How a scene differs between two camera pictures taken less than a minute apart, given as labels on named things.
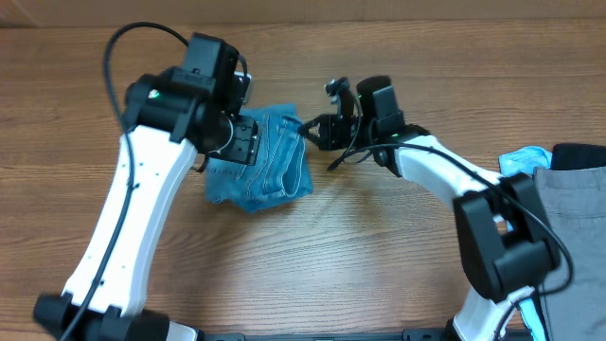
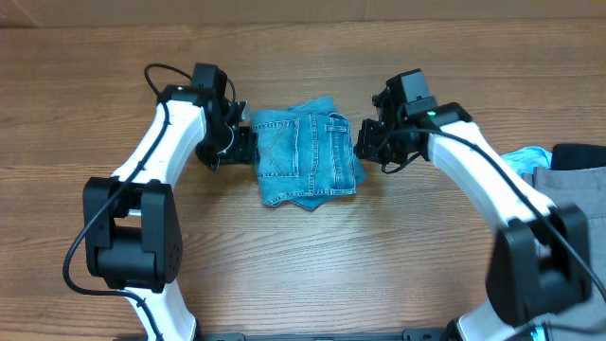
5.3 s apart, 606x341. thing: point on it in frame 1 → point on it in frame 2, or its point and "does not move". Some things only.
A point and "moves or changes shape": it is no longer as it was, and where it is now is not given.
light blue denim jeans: [280, 173] moves or changes shape
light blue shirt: [525, 160] does not move
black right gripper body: [329, 133] → [367, 142]
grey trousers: [575, 199] does not move
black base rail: [409, 335] does not move
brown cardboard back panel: [26, 12] does not move
